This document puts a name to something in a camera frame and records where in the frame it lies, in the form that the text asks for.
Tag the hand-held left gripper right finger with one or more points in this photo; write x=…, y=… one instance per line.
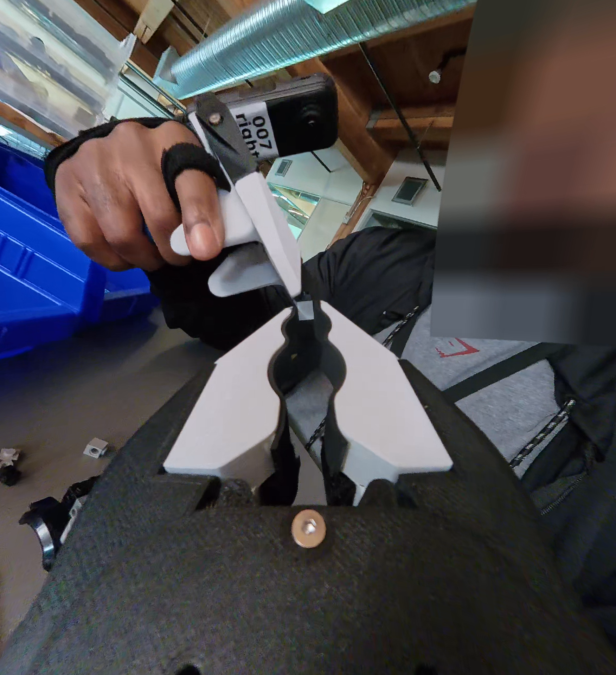
x=392, y=416

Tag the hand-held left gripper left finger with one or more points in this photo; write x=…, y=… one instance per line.
x=229, y=416

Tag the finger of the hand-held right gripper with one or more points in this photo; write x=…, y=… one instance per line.
x=271, y=232

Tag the small grey toy brick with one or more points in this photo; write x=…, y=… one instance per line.
x=96, y=448
x=304, y=310

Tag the blue plastic bin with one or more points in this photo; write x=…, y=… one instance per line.
x=23, y=253

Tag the person's right forearm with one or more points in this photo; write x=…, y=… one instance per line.
x=213, y=316

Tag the person's right hand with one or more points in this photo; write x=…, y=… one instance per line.
x=113, y=190

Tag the person's black jacket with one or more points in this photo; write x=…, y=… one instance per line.
x=371, y=274

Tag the clear plastic storage box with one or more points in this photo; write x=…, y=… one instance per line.
x=39, y=63

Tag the partly built toy brick model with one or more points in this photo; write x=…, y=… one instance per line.
x=49, y=522

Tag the silver ventilation duct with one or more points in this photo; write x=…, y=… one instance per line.
x=287, y=37

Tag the wall vent grille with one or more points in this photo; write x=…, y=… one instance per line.
x=409, y=191

